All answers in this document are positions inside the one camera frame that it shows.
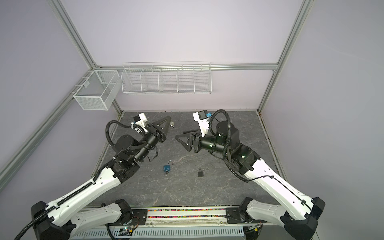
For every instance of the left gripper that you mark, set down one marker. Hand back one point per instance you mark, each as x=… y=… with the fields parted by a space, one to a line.
x=155 y=126

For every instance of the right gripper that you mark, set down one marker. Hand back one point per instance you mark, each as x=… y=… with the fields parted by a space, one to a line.
x=200 y=140

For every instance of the grey padlock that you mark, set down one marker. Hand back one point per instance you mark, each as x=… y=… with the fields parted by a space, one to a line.
x=200 y=173

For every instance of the blue padlock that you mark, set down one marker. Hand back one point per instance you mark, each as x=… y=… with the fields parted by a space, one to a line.
x=167 y=168

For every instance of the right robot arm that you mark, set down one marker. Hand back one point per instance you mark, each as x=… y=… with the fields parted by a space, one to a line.
x=296 y=212

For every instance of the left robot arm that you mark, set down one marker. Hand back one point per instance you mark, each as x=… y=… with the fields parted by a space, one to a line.
x=108 y=176

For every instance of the white mesh box basket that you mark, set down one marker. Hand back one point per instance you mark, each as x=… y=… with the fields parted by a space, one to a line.
x=99 y=90

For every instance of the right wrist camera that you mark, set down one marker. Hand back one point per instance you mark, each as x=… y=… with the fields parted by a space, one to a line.
x=203 y=119

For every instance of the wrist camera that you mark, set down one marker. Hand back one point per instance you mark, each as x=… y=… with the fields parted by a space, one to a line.
x=140 y=120
x=203 y=119

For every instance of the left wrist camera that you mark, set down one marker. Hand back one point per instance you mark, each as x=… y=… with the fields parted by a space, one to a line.
x=140 y=120

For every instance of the white wire basket long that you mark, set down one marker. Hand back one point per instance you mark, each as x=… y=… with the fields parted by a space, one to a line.
x=167 y=78

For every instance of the aluminium front rail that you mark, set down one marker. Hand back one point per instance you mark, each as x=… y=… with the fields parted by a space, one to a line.
x=200 y=216

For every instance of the aluminium frame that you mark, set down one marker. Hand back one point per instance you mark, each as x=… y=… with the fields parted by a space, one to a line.
x=10 y=169

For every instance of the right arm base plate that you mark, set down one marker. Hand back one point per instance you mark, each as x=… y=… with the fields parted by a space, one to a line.
x=236 y=216

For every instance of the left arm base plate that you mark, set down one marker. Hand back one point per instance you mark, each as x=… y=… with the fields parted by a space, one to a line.
x=137 y=217

